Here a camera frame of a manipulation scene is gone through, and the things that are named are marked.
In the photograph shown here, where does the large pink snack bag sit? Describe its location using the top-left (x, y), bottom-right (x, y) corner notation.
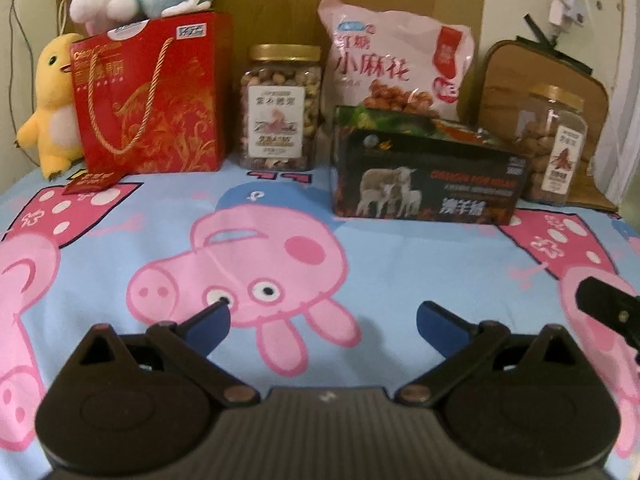
top-left (318, 0), bottom-right (476, 124)

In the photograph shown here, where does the black box with sheep print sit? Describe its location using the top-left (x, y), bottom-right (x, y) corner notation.
top-left (332, 105), bottom-right (532, 227)

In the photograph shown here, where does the red gift bag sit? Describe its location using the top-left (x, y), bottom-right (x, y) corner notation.
top-left (70, 12), bottom-right (234, 177)

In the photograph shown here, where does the printed blanket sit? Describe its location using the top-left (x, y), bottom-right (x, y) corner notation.
top-left (0, 160), bottom-right (640, 480)

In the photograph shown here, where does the wooden headboard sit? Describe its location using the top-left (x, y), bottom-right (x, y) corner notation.
top-left (55, 0), bottom-right (490, 166)

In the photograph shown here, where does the brown cushion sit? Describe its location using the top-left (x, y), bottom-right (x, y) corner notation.
top-left (476, 39), bottom-right (620, 212)

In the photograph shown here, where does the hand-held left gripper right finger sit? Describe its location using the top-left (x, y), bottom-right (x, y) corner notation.
top-left (394, 300), bottom-right (577, 407)

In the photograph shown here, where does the thin dark cable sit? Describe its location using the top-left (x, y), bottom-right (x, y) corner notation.
top-left (9, 0), bottom-right (43, 167)

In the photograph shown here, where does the yellow plush duck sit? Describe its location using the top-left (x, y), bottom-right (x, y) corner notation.
top-left (14, 32), bottom-right (87, 181)

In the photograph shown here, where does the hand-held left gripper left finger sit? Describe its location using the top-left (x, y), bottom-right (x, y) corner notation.
top-left (75, 299), bottom-right (262, 408)

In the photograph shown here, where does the red gift tag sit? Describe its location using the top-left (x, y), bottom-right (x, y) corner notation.
top-left (64, 171), bottom-right (121, 197)

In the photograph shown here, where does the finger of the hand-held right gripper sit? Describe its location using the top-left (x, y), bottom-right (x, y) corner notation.
top-left (575, 276), bottom-right (640, 356)

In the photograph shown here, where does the narrow snack jar gold lid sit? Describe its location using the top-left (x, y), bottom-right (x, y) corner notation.
top-left (519, 83), bottom-right (589, 207)

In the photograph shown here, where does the wide nut jar gold lid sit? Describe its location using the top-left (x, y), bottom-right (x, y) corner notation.
top-left (238, 43), bottom-right (322, 172)

